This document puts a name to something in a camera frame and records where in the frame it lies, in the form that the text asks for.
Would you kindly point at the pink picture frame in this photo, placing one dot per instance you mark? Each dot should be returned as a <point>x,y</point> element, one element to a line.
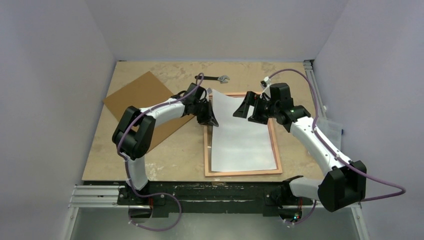
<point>207,136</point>

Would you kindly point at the black adjustable wrench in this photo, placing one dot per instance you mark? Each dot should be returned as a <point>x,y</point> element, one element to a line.
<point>222,79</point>

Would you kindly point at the clear plastic parts box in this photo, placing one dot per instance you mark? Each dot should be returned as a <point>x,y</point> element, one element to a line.
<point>332,130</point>

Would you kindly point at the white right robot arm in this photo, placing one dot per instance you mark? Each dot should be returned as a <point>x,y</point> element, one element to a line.
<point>343,184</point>

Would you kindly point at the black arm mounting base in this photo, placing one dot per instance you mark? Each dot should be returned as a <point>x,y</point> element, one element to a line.
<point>270,199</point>

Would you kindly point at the brown cardboard backing board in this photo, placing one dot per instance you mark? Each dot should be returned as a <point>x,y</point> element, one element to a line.
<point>143,92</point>

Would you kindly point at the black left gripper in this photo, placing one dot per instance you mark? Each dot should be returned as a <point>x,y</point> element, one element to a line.
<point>209,118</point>

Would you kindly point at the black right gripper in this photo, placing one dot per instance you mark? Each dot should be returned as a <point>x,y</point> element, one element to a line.
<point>255,108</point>

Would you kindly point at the glossy printed photo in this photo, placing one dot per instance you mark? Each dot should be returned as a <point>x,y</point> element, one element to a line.
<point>238,145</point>

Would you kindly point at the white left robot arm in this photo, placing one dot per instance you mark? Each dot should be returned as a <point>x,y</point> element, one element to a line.
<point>134,133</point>

